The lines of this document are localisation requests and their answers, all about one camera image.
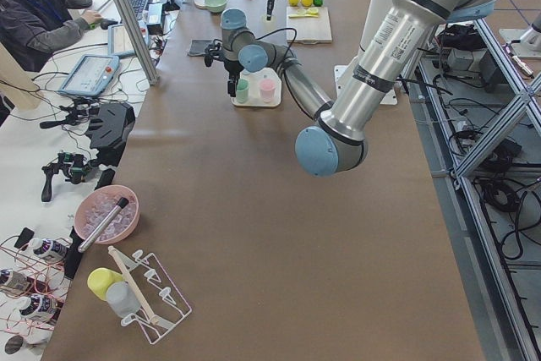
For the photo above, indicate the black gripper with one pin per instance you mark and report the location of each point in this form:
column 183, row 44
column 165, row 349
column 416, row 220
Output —
column 232, row 68

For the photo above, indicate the mint green plastic cup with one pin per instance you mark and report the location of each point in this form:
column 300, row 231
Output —
column 242, row 91

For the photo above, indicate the pink plastic cup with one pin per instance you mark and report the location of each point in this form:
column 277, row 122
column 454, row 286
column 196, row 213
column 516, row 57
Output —
column 267, row 88

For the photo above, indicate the white rectangular tray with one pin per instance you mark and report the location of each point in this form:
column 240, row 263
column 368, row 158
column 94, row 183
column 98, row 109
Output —
column 254, row 91

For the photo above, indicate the white plastic cup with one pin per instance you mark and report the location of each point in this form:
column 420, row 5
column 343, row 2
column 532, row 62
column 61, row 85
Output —
column 267, row 23

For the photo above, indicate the dark grey folded cloth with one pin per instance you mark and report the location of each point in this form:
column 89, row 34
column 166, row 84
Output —
column 200, row 48

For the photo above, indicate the wooden cutting board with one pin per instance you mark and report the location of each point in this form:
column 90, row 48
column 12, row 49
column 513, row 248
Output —
column 308, row 25

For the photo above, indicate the green ceramic bowl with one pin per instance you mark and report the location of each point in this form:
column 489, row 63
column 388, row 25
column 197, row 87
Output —
column 215, row 6

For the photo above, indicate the black plastic stand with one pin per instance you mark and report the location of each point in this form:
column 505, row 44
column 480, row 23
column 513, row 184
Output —
column 108, row 132

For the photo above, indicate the blue teach pendant tablet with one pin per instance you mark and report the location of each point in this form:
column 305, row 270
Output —
column 90, row 76

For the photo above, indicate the metal cylinder black cap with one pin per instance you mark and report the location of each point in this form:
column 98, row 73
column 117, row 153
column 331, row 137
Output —
column 110, row 216

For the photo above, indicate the black hand-held gripper device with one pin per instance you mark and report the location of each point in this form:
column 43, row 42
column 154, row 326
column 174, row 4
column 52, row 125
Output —
column 74, row 166

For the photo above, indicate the pink bowl with ice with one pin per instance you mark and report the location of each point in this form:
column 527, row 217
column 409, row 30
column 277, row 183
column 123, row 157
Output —
column 102, row 202

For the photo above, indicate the seated person dark jacket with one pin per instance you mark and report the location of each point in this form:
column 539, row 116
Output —
column 33, row 30

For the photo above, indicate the yellow plastic cup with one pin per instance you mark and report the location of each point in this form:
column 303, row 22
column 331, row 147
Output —
column 100, row 279

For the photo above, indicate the grey-blue plastic cup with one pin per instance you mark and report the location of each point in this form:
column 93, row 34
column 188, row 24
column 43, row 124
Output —
column 122, row 299

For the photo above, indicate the purple label bottle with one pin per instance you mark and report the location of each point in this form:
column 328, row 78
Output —
column 14, row 282
column 38, row 307
column 49, row 250

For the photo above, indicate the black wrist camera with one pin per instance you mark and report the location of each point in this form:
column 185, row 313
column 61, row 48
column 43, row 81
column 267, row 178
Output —
column 213, row 52

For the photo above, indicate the aluminium frame post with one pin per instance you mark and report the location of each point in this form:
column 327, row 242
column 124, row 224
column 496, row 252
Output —
column 134, row 33

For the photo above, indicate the white wire cup rack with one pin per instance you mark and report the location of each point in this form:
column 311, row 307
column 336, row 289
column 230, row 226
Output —
column 163, row 305

